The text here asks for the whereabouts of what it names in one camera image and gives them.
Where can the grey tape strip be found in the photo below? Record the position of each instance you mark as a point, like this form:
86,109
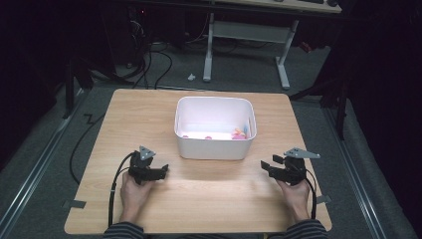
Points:
323,199
74,204

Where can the black metal stand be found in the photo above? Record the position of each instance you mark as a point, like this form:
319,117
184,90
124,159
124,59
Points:
71,86
335,96

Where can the metal floor rail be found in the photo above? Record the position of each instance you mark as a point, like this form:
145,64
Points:
358,179
36,166

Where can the person's left hand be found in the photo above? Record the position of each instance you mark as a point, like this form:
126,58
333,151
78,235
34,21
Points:
134,199

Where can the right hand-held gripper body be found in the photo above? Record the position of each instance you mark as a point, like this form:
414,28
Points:
297,166

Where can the small white floor scrap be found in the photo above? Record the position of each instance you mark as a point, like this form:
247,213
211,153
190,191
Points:
191,77

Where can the person's right hand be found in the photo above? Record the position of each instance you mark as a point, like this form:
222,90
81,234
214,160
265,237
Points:
297,199

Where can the desk with white legs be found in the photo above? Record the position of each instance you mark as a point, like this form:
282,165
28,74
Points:
249,31

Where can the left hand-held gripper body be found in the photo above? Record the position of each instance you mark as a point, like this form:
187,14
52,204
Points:
141,162

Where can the orange and pink toy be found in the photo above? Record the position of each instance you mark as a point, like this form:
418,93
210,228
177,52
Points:
237,134

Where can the white plastic bin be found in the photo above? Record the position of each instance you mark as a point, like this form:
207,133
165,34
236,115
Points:
215,127

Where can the dark computer tower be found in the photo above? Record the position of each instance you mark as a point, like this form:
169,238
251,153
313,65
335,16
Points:
124,36

